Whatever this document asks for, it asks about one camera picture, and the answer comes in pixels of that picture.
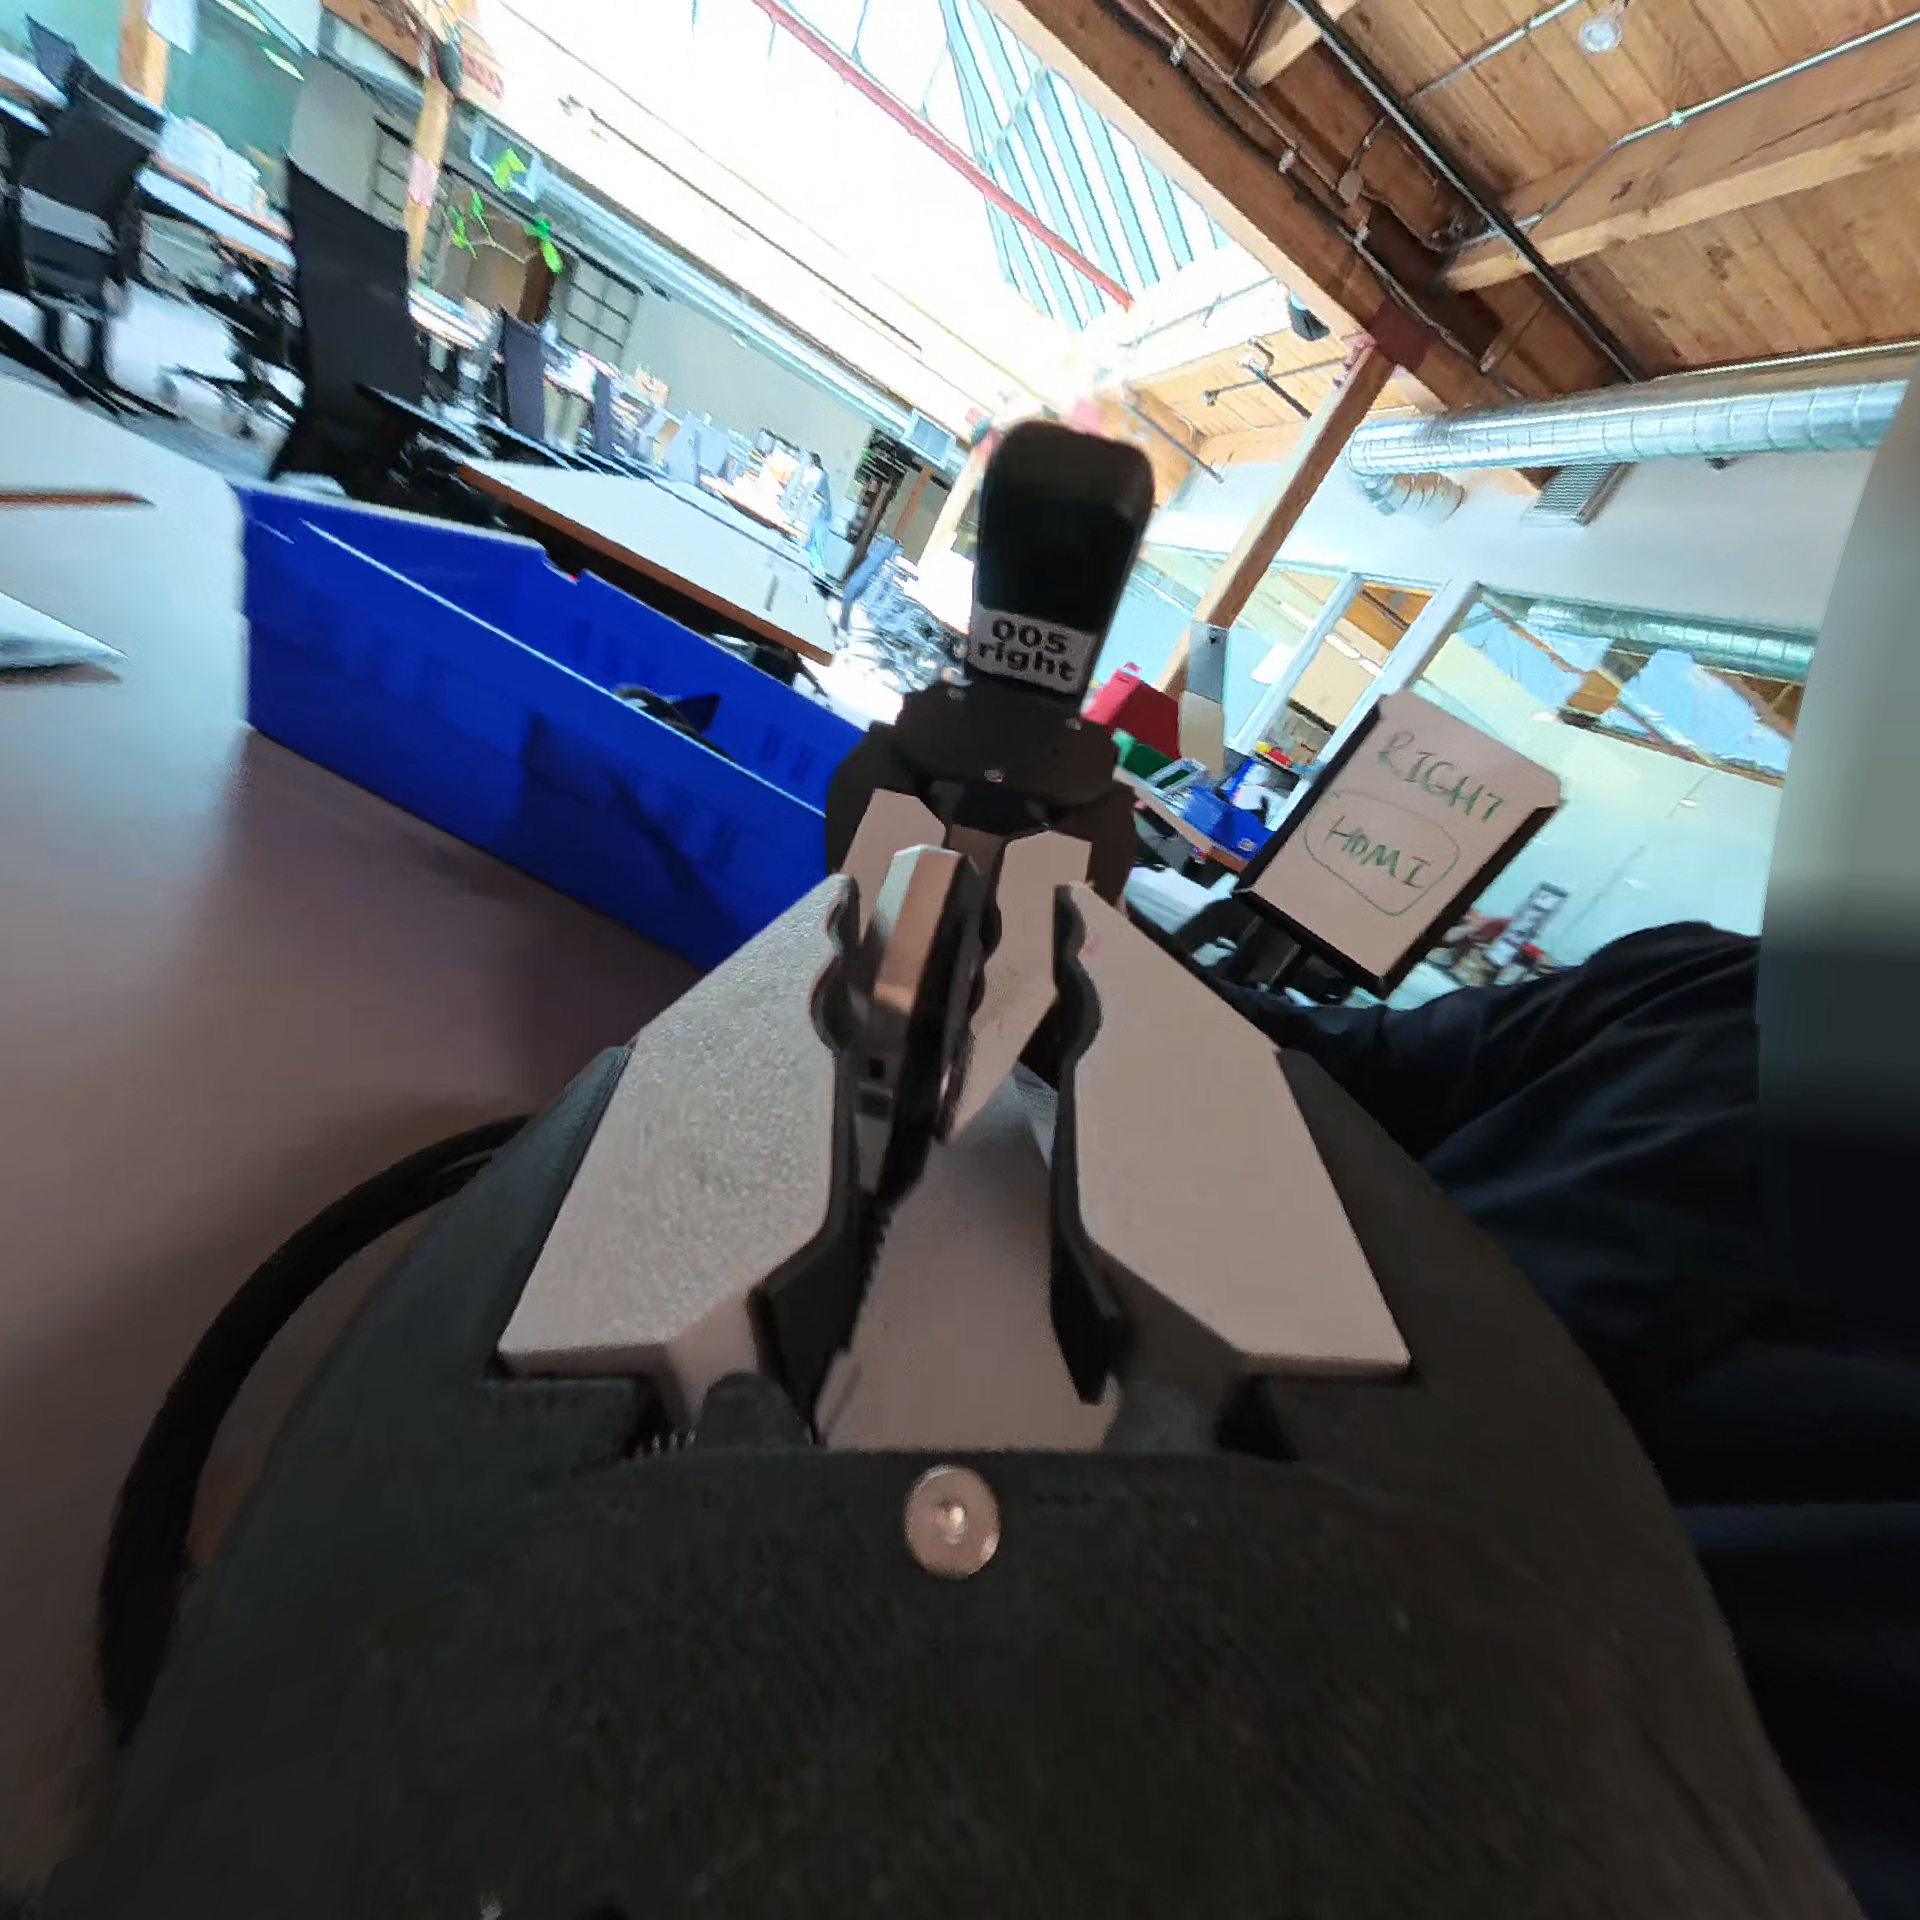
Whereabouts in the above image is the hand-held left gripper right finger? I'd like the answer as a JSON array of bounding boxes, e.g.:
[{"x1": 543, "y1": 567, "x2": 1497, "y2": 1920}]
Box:
[{"x1": 1046, "y1": 882, "x2": 1415, "y2": 1403}]

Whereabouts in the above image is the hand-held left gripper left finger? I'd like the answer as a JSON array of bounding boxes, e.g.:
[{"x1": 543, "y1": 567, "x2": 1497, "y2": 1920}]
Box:
[{"x1": 494, "y1": 873, "x2": 902, "y2": 1427}]

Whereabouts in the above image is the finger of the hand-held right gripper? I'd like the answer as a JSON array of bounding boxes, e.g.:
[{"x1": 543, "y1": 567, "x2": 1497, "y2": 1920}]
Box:
[
  {"x1": 832, "y1": 787, "x2": 965, "y2": 904},
  {"x1": 956, "y1": 825, "x2": 1122, "y2": 1145}
]

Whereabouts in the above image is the brushed metal hub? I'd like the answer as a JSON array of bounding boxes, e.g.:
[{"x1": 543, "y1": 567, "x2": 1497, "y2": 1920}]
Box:
[{"x1": 861, "y1": 843, "x2": 983, "y2": 1058}]

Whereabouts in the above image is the thin black hub cable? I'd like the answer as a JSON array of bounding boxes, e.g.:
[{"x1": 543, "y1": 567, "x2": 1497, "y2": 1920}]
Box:
[{"x1": 97, "y1": 1035, "x2": 969, "y2": 1749}]

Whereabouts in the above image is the blue storage bin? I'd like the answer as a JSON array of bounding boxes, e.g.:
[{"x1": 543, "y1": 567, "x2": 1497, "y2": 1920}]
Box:
[{"x1": 237, "y1": 479, "x2": 872, "y2": 974}]

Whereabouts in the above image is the person's right forearm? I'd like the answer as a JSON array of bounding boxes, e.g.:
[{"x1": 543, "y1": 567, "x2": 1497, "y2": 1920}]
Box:
[{"x1": 1199, "y1": 922, "x2": 1769, "y2": 1186}]

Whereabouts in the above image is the red bag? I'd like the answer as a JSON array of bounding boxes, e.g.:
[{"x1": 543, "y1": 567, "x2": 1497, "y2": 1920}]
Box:
[{"x1": 1082, "y1": 674, "x2": 1186, "y2": 758}]

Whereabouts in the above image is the small blue bin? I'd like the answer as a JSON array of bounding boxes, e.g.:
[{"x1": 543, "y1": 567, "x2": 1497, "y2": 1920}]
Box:
[{"x1": 1185, "y1": 756, "x2": 1283, "y2": 857}]

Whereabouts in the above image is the long white table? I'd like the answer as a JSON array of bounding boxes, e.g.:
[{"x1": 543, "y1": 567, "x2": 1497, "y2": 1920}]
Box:
[{"x1": 455, "y1": 454, "x2": 841, "y2": 665}]

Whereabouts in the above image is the white handwritten sign board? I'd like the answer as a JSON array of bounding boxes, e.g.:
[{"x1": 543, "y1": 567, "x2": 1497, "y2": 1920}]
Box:
[{"x1": 1237, "y1": 686, "x2": 1566, "y2": 994}]

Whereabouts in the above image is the green paper decoration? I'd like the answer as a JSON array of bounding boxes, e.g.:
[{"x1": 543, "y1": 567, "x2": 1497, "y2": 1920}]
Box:
[{"x1": 442, "y1": 141, "x2": 570, "y2": 278}]

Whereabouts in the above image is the black office chair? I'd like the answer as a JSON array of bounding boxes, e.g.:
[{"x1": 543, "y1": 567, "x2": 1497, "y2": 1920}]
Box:
[
  {"x1": 277, "y1": 156, "x2": 496, "y2": 496},
  {"x1": 0, "y1": 14, "x2": 167, "y2": 406}
]

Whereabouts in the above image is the metal duct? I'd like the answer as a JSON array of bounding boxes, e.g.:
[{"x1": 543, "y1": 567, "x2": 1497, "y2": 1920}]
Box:
[
  {"x1": 1341, "y1": 381, "x2": 1914, "y2": 519},
  {"x1": 1515, "y1": 596, "x2": 1819, "y2": 683}
]

